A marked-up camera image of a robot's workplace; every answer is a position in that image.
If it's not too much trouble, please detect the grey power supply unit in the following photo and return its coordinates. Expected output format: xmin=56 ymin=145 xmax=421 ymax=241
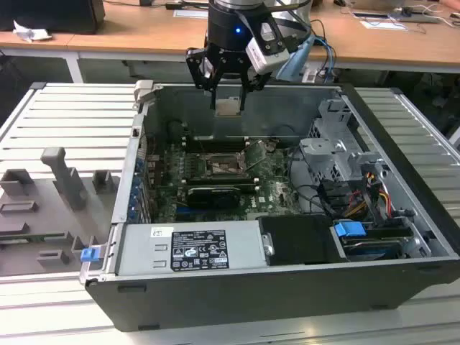
xmin=116 ymin=219 xmax=269 ymax=276

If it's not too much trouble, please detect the black plastic shroud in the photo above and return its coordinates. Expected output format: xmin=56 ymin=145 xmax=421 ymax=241
xmin=258 ymin=214 xmax=348 ymax=267

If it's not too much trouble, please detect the black cable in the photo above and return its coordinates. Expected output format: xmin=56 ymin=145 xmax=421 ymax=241
xmin=286 ymin=146 xmax=334 ymax=217

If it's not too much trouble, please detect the blue cable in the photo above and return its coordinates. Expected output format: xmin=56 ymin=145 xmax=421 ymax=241
xmin=311 ymin=34 xmax=338 ymax=79

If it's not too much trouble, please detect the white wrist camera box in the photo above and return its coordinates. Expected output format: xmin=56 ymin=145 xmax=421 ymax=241
xmin=245 ymin=22 xmax=290 ymax=75

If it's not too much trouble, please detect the yellow red wire bundle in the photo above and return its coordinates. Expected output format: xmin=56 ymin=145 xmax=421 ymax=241
xmin=346 ymin=172 xmax=393 ymax=217

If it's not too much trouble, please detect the blue disk carrier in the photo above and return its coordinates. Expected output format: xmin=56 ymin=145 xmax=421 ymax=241
xmin=333 ymin=221 xmax=366 ymax=238

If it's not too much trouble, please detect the black disk drive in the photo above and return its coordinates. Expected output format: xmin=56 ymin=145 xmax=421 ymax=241
xmin=341 ymin=235 xmax=404 ymax=262

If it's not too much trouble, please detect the white paper sheet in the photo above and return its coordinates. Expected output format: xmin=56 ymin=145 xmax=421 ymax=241
xmin=359 ymin=19 xmax=409 ymax=32

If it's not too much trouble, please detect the black graphics card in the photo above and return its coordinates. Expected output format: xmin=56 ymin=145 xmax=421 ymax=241
xmin=186 ymin=185 xmax=242 ymax=210

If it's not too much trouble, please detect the green motherboard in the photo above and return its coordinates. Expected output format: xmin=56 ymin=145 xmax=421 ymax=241
xmin=143 ymin=138 xmax=310 ymax=224

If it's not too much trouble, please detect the black open PC case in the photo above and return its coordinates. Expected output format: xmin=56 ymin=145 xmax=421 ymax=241
xmin=78 ymin=80 xmax=460 ymax=334

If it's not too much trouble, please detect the blue case latch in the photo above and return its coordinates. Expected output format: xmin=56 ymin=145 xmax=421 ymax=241
xmin=80 ymin=247 xmax=100 ymax=263

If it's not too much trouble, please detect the green RAM stick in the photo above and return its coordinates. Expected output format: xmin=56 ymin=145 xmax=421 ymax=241
xmin=0 ymin=233 xmax=68 ymax=242

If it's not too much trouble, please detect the small wooden desk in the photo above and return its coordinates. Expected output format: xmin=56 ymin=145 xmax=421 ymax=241
xmin=0 ymin=30 xmax=84 ymax=84

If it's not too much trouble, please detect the CPU socket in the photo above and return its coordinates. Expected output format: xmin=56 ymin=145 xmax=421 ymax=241
xmin=201 ymin=150 xmax=249 ymax=178

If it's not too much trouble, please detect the black box on desk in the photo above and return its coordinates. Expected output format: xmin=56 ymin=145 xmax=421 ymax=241
xmin=0 ymin=0 xmax=106 ymax=36

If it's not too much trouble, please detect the grey parts rack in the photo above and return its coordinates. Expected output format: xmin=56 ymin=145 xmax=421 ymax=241
xmin=0 ymin=146 xmax=121 ymax=277

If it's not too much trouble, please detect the long wooden desk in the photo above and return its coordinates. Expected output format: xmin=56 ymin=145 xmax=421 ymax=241
xmin=67 ymin=0 xmax=460 ymax=75

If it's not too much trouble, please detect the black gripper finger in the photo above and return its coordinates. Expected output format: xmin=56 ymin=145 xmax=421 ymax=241
xmin=185 ymin=47 xmax=224 ymax=111
xmin=239 ymin=70 xmax=267 ymax=112

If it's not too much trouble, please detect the silver metal drive cage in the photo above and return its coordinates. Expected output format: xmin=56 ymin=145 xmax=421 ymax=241
xmin=299 ymin=98 xmax=389 ymax=183

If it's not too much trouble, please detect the black RAM stick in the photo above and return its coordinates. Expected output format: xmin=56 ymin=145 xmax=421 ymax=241
xmin=186 ymin=135 xmax=247 ymax=152
xmin=186 ymin=174 xmax=254 ymax=186

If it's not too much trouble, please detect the crumpled white paper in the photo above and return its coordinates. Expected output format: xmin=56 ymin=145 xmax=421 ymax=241
xmin=12 ymin=19 xmax=52 ymax=44

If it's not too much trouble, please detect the silver CPU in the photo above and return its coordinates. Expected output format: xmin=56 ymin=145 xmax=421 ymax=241
xmin=215 ymin=97 xmax=242 ymax=117

